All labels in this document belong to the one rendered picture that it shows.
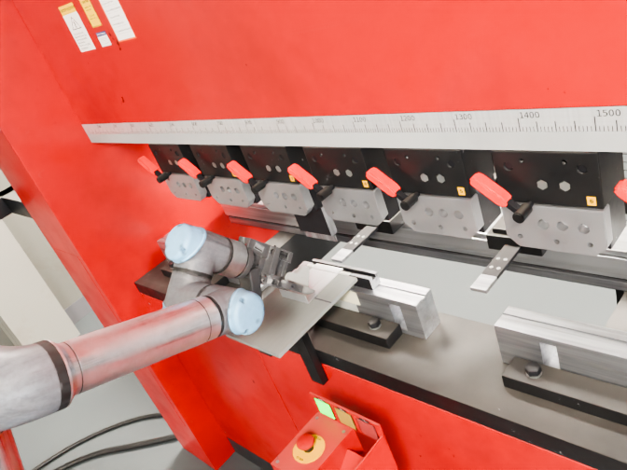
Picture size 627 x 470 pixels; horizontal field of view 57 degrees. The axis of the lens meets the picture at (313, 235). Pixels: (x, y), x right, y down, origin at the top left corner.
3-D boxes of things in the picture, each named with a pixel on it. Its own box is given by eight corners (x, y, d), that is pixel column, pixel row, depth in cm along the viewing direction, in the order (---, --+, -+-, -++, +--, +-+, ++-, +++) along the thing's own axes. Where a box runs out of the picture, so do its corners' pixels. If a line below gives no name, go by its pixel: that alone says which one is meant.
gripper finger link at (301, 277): (327, 272, 129) (292, 261, 124) (319, 297, 128) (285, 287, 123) (319, 270, 132) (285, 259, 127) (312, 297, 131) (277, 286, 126)
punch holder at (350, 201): (327, 219, 120) (300, 147, 113) (352, 198, 125) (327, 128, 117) (384, 227, 110) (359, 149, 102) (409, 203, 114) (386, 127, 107)
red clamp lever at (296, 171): (285, 167, 113) (324, 198, 110) (299, 157, 115) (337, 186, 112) (284, 172, 114) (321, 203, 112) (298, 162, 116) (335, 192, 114)
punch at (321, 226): (303, 238, 137) (289, 204, 133) (309, 233, 138) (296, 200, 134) (334, 243, 130) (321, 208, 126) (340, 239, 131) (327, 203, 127)
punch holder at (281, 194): (265, 210, 135) (238, 146, 127) (289, 191, 139) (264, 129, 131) (311, 216, 124) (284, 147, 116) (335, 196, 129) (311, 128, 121)
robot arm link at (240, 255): (227, 276, 112) (202, 269, 118) (244, 282, 115) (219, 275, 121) (238, 239, 113) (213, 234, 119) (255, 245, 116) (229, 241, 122)
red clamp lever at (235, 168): (224, 163, 127) (257, 190, 124) (238, 154, 129) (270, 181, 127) (224, 169, 128) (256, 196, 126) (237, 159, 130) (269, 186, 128)
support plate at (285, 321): (227, 337, 130) (225, 333, 129) (302, 268, 144) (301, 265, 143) (280, 358, 117) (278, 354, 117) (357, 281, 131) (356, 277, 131)
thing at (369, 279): (310, 275, 144) (306, 265, 142) (318, 268, 146) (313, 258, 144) (372, 290, 130) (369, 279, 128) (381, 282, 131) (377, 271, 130)
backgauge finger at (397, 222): (320, 262, 144) (313, 245, 142) (381, 207, 158) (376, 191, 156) (357, 270, 136) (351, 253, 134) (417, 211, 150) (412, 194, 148)
